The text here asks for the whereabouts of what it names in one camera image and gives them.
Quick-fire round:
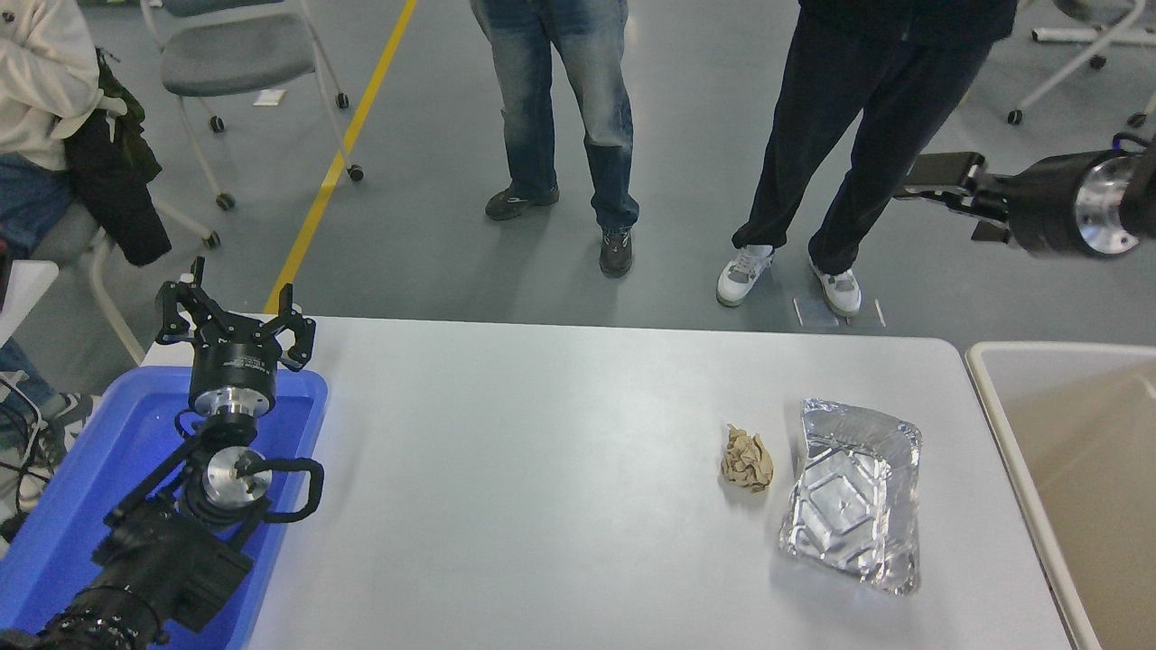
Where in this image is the silver foil tray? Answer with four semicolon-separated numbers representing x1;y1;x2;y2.
778;398;923;595

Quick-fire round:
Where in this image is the white-framed chair with casters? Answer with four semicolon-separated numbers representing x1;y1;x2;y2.
1007;0;1156;127

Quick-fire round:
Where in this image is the blue plastic tray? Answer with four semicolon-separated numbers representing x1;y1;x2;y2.
0;364;328;650

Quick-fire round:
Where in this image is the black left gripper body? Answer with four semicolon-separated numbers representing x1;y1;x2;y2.
187;325;278;399

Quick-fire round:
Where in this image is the large pale bin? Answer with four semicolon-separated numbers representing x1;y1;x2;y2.
965;341;1156;650

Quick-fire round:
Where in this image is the small white table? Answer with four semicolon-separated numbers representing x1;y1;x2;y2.
0;261;60;344

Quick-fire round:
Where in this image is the seated person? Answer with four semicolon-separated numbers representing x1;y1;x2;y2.
0;0;127;511

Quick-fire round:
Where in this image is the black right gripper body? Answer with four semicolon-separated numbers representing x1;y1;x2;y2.
998;150;1101;259

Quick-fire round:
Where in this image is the grey chair with casters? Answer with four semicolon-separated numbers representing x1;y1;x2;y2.
138;0;364;213

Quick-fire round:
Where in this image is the crumpled tan paper ball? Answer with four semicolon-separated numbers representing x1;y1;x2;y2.
720;426;775;495

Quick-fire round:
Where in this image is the standing person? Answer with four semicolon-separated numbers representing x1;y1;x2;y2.
470;0;640;278
716;0;1020;319

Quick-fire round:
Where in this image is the dark hanging jacket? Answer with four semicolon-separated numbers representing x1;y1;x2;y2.
61;50;172;267

